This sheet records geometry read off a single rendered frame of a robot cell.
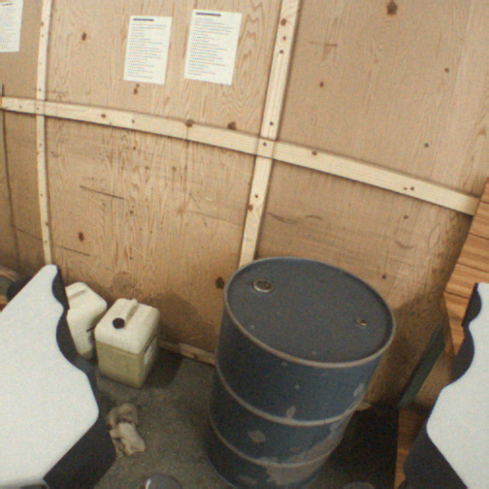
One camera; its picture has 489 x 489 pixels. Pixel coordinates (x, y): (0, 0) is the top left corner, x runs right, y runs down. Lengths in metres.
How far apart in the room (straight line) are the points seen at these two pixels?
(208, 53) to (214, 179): 0.53
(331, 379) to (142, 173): 1.24
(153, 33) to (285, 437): 1.65
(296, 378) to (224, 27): 1.29
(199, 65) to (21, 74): 1.07
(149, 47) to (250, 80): 0.47
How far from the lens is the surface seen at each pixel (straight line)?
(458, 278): 1.70
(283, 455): 1.53
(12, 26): 2.41
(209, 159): 1.72
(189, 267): 1.96
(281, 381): 1.21
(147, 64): 1.79
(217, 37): 1.65
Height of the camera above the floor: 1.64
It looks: 28 degrees down
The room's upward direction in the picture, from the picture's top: 10 degrees clockwise
